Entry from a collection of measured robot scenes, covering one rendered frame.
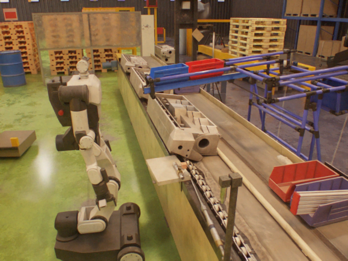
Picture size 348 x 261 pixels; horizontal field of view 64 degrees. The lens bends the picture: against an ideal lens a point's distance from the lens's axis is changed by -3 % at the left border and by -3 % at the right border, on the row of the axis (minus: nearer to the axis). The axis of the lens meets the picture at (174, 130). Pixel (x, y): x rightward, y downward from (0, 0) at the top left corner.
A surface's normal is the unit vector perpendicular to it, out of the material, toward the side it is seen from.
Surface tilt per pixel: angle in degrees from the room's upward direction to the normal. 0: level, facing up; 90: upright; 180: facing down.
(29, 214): 0
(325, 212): 92
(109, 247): 0
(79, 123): 90
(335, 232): 0
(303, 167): 88
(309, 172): 88
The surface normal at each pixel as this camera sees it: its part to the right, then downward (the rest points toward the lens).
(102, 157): 0.16, 0.38
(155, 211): 0.00, -0.92
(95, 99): 0.81, 0.14
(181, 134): 0.29, -0.51
